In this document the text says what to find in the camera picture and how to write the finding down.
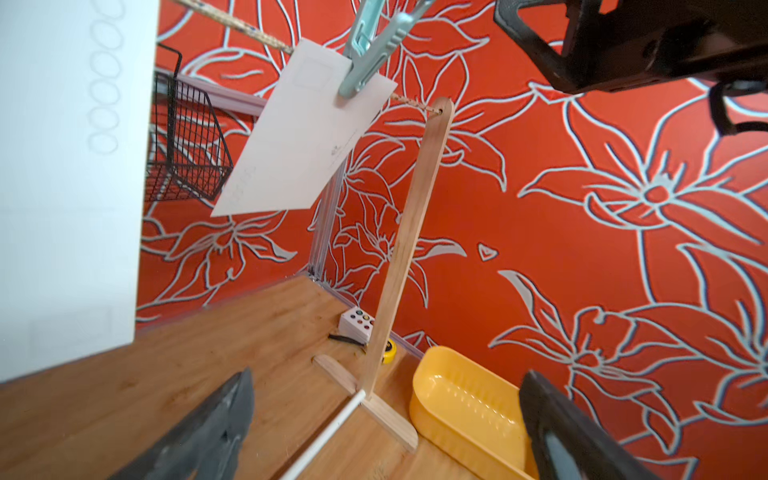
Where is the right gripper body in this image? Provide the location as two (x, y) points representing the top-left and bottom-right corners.
(563, 1), (767, 93)

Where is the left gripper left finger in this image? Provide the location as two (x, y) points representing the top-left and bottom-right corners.
(111, 368), (254, 479)

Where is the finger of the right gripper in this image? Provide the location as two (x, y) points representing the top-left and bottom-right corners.
(494, 0), (585, 93)

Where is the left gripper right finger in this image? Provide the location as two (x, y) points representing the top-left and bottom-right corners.
(519, 370), (656, 480)

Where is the green clothespin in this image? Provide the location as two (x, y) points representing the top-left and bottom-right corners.
(338, 0), (435, 99)

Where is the white postcard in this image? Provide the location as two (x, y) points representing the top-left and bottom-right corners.
(1, 1), (160, 381)
(212, 40), (396, 217)

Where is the yellow plastic tray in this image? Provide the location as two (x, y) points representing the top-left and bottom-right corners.
(409, 346), (539, 479)

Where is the white button box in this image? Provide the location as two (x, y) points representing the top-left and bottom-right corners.
(338, 308), (375, 346)

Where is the yellow tape measure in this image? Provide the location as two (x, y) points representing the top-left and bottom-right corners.
(382, 339), (397, 365)

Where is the wooden string rack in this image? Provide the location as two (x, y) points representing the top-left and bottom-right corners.
(183, 1), (455, 479)

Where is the black wire basket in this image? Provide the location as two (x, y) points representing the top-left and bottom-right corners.
(144, 43), (234, 203)

